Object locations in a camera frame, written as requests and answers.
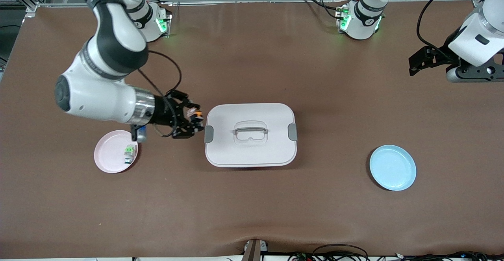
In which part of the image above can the black looped cable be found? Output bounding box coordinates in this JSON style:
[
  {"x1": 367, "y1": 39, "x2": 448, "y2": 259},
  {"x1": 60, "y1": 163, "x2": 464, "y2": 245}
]
[{"x1": 312, "y1": 244, "x2": 369, "y2": 261}]

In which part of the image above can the tangled cable bundle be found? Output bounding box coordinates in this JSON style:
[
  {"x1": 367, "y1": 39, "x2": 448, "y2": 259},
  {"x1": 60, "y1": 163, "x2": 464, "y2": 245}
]
[{"x1": 394, "y1": 250, "x2": 504, "y2": 261}]

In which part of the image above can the grey camera stand post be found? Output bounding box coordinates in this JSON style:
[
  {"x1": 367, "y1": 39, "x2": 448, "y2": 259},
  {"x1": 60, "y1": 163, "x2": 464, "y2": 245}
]
[{"x1": 242, "y1": 239, "x2": 269, "y2": 261}]

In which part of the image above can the pink round plate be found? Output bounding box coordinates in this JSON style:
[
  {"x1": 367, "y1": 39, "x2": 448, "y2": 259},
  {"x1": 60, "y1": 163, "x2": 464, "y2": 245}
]
[{"x1": 94, "y1": 130, "x2": 139, "y2": 174}]

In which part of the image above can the white lidded storage box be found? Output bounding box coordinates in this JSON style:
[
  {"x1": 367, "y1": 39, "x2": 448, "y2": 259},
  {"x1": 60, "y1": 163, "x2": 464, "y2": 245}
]
[{"x1": 204, "y1": 103, "x2": 298, "y2": 168}]

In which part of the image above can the light blue round plate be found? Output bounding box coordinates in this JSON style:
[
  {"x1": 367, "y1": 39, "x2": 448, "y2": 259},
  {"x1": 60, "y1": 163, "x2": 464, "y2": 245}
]
[{"x1": 369, "y1": 144, "x2": 417, "y2": 192}]

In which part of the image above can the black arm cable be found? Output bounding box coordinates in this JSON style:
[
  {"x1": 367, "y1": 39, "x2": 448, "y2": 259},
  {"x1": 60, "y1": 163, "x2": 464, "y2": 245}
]
[
  {"x1": 136, "y1": 50, "x2": 183, "y2": 139},
  {"x1": 417, "y1": 0, "x2": 493, "y2": 55}
]

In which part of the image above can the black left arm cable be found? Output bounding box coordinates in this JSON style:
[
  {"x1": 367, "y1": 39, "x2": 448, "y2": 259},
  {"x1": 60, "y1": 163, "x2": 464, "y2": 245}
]
[{"x1": 417, "y1": 0, "x2": 493, "y2": 55}]

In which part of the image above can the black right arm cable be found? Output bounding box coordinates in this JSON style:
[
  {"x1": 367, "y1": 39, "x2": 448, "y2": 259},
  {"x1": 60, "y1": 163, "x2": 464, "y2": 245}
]
[{"x1": 136, "y1": 50, "x2": 183, "y2": 139}]

